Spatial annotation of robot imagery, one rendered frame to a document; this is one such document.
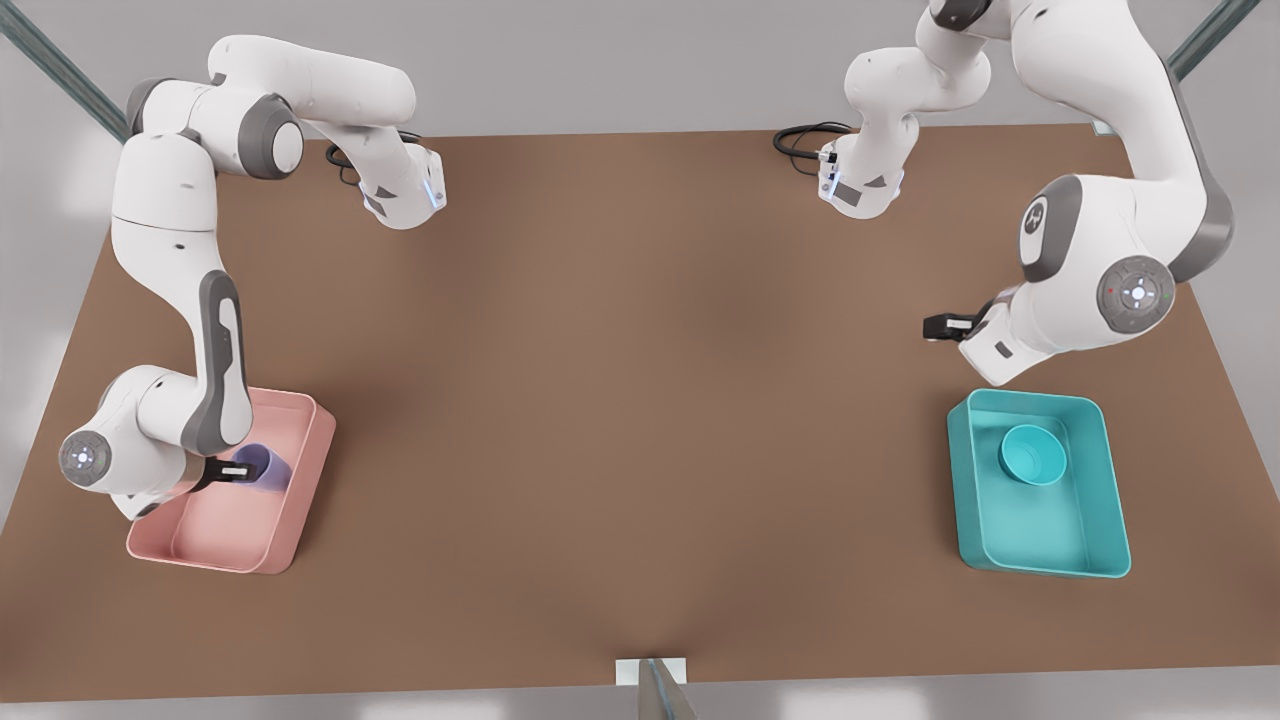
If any purple cup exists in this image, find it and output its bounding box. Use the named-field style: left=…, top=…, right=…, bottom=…
left=231, top=444, right=294, bottom=494

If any pink plastic box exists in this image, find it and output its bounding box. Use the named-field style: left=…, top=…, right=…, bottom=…
left=126, top=387, right=338, bottom=577

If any teal bowl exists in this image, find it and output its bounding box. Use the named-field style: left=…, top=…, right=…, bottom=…
left=998, top=423, right=1070, bottom=488

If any teal plastic box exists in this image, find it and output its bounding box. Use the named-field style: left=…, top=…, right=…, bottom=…
left=946, top=388, right=1133, bottom=580

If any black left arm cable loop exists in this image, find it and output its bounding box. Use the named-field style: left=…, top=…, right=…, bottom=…
left=772, top=121, right=857, bottom=163

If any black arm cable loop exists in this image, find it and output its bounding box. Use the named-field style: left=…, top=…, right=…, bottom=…
left=325, top=129, right=427, bottom=188
left=772, top=121, right=857, bottom=163

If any black right arm cable loop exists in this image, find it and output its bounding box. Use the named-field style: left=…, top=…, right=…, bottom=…
left=325, top=129, right=427, bottom=188

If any silver frame post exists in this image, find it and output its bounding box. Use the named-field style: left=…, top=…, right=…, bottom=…
left=0, top=0, right=132, bottom=144
left=1091, top=0, right=1264, bottom=137
left=614, top=657, right=700, bottom=720

